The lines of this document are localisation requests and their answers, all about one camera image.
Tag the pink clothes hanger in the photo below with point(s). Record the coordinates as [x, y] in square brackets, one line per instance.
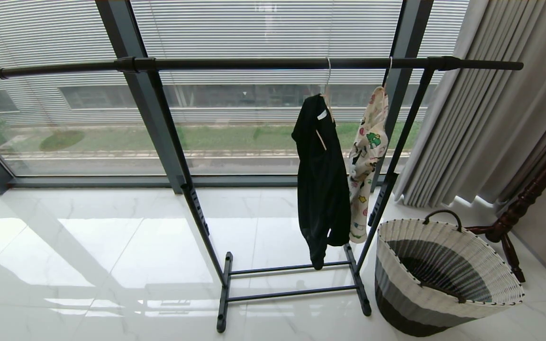
[388, 71]
[328, 71]

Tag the dark brown wooden stand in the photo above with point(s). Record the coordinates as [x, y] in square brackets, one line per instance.
[529, 194]

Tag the white laundry basket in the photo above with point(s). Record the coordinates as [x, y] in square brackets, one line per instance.
[396, 293]

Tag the black clothes rack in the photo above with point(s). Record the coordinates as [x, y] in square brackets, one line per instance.
[254, 63]

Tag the black t-shirt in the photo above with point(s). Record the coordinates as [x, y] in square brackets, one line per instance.
[323, 189]

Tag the beige curtain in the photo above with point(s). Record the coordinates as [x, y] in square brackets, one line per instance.
[491, 94]

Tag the window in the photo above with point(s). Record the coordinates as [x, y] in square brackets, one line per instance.
[254, 28]

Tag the cream printed garment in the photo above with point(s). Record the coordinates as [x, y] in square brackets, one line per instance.
[365, 156]

